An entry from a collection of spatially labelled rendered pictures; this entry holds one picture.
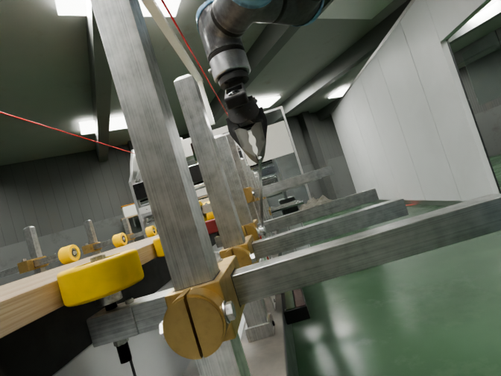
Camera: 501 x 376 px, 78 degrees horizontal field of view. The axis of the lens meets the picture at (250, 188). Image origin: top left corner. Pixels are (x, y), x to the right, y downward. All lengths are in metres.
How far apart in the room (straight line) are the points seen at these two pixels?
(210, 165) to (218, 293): 0.30
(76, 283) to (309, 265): 0.22
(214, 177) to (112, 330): 0.27
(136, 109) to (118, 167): 8.26
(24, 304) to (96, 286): 0.06
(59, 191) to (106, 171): 1.12
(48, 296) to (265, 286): 0.21
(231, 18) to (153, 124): 0.46
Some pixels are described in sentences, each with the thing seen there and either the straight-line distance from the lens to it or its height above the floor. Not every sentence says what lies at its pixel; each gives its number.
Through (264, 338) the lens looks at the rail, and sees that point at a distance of 0.56.
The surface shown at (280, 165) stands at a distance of 3.06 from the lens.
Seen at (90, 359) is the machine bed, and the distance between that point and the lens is 0.50.
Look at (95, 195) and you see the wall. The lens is 8.41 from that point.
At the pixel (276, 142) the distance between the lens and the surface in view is 3.09.
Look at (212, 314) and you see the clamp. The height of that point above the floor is 0.84.
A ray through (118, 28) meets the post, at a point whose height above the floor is 1.10.
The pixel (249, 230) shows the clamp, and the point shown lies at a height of 0.86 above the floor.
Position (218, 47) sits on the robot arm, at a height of 1.27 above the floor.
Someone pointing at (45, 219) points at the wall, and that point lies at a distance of 8.43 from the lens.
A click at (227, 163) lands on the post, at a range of 0.78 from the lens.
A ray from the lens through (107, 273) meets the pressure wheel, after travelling 0.34.
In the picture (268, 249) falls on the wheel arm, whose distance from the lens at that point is 0.56.
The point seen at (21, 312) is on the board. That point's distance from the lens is 0.35.
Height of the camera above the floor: 0.92
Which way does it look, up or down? 3 degrees up
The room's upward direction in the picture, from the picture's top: 17 degrees counter-clockwise
